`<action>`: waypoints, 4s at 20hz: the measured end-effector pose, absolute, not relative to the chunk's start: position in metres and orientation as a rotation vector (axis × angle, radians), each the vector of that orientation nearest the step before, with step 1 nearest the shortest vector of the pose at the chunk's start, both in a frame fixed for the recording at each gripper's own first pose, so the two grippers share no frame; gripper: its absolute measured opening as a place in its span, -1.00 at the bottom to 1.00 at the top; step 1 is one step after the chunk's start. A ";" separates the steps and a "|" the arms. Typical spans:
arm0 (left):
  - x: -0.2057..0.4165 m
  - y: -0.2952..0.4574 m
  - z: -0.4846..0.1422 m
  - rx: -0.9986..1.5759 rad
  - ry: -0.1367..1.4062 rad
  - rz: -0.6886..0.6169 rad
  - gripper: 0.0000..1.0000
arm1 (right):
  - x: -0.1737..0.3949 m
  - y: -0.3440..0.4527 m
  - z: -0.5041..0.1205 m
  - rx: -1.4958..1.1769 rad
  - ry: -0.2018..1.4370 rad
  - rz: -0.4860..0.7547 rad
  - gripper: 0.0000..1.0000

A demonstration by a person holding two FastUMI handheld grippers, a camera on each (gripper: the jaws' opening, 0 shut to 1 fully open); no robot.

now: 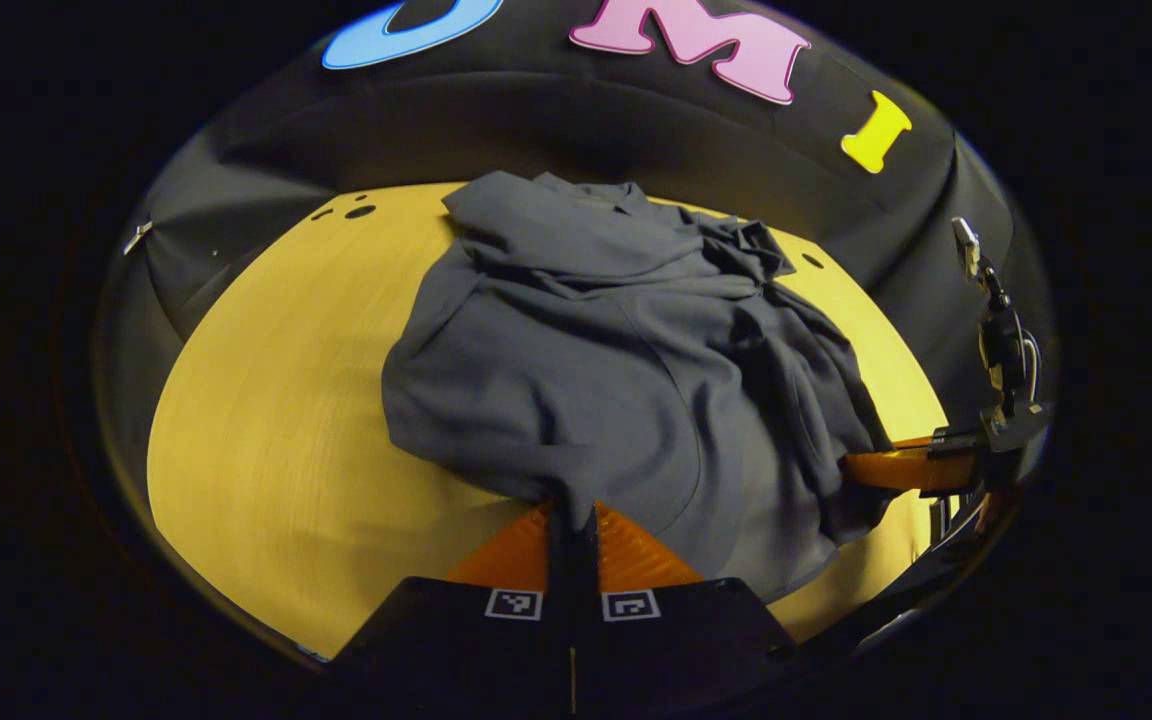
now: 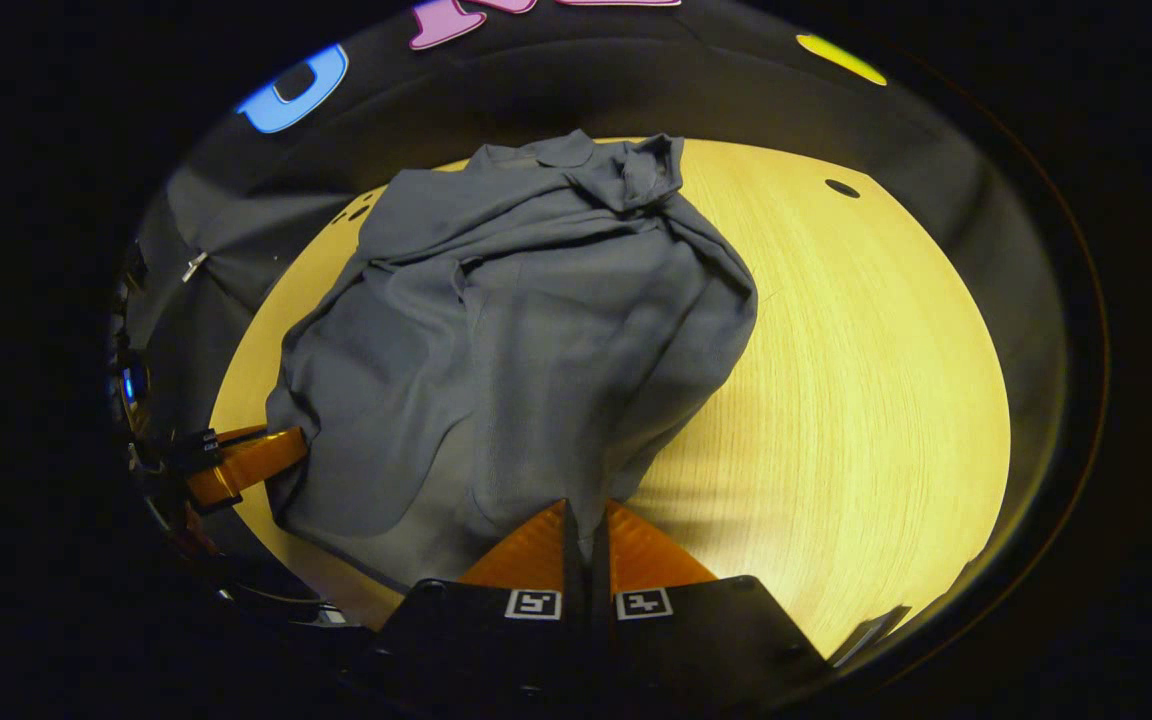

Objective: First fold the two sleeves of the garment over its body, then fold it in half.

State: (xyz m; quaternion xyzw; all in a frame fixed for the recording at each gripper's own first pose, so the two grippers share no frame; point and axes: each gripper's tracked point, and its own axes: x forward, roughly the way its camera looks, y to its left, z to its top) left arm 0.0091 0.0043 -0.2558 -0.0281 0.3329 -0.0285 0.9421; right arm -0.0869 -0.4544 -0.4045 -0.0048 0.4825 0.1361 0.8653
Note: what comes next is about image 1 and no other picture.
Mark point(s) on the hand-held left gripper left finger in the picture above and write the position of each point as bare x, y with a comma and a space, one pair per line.
456, 640

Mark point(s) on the grey collared shirt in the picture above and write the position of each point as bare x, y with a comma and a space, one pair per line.
556, 380

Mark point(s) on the small white clip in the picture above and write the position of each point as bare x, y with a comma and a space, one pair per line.
136, 237

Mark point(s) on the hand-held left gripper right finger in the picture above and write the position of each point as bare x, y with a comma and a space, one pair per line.
686, 640

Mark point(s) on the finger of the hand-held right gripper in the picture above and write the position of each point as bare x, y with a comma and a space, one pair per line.
886, 470

